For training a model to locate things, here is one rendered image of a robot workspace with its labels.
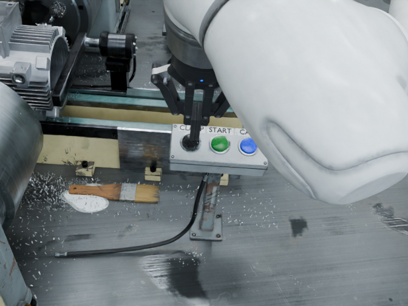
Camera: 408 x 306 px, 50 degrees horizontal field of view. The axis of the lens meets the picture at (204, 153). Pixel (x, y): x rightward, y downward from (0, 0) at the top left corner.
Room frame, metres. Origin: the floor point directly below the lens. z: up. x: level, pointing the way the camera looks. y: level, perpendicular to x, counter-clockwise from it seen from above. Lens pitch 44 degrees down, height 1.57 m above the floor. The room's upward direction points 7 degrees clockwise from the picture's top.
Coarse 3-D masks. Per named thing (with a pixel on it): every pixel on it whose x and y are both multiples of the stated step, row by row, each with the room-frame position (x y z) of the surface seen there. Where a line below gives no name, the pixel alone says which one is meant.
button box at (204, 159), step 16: (176, 128) 0.57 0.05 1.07; (208, 128) 0.58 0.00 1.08; (224, 128) 0.58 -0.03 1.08; (176, 144) 0.54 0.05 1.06; (208, 144) 0.55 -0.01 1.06; (176, 160) 0.51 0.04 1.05; (192, 160) 0.52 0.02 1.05; (208, 160) 0.52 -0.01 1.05; (224, 160) 0.52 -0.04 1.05; (240, 160) 0.53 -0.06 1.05; (256, 160) 0.53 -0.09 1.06
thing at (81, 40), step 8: (80, 32) 0.93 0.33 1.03; (80, 40) 0.89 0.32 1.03; (88, 40) 0.91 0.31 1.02; (72, 48) 0.85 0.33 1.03; (80, 48) 0.86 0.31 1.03; (72, 56) 0.82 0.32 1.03; (80, 56) 0.85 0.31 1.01; (64, 64) 0.79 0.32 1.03; (72, 64) 0.79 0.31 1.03; (64, 72) 0.76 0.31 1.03; (72, 72) 0.77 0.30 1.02; (64, 80) 0.73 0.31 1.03; (72, 80) 0.77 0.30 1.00; (56, 88) 0.70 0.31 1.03; (64, 88) 0.71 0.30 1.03; (56, 96) 0.68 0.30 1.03; (64, 96) 0.70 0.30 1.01; (56, 104) 0.68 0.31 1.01
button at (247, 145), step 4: (244, 140) 0.56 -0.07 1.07; (248, 140) 0.56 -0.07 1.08; (252, 140) 0.56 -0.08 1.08; (240, 144) 0.55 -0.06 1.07; (244, 144) 0.55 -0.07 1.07; (248, 144) 0.55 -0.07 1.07; (252, 144) 0.55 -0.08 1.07; (240, 148) 0.55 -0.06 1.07; (244, 148) 0.54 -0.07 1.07; (248, 148) 0.55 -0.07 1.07; (252, 148) 0.55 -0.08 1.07; (256, 148) 0.55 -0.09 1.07; (248, 152) 0.54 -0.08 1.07; (252, 152) 0.54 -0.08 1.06
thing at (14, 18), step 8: (0, 8) 0.81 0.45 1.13; (8, 8) 0.80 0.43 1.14; (16, 8) 0.80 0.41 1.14; (0, 16) 0.81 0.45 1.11; (8, 16) 0.76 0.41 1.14; (16, 16) 0.80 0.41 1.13; (0, 24) 0.72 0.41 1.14; (8, 24) 0.75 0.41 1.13; (16, 24) 0.79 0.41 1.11; (0, 32) 0.72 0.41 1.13; (8, 32) 0.74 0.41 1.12; (0, 40) 0.72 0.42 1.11; (8, 40) 0.74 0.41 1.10; (0, 48) 0.71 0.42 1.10; (8, 48) 0.73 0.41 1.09
